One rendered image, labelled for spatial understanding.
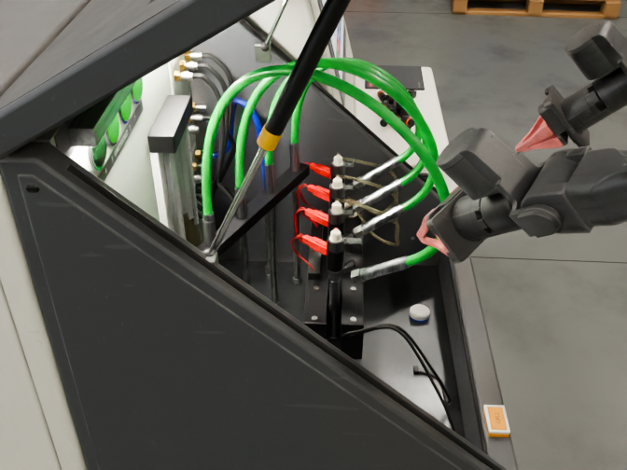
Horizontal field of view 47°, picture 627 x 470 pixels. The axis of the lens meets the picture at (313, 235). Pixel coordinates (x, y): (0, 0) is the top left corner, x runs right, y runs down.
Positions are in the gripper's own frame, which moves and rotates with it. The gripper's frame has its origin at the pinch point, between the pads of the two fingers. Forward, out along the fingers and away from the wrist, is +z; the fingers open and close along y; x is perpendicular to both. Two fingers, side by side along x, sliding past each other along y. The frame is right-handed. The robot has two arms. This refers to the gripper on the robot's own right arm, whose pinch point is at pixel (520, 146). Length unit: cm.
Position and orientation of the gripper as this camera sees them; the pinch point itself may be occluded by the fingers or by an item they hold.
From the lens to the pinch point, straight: 121.7
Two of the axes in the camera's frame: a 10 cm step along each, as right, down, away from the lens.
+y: -6.7, -7.0, -2.5
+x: -2.9, 5.6, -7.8
